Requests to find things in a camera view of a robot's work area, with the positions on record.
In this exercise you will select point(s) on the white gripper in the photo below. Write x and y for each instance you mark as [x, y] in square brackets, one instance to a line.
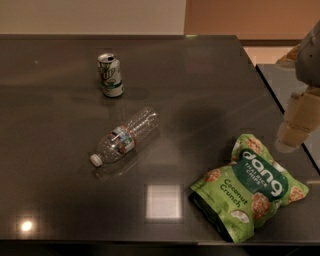
[310, 63]

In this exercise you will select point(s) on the green white soda can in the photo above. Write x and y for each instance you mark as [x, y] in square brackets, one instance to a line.
[110, 75]

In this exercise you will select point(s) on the green rice chips bag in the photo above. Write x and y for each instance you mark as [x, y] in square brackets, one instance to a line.
[242, 196]

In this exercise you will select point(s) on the clear plastic water bottle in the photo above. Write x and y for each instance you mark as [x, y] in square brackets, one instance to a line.
[125, 137]

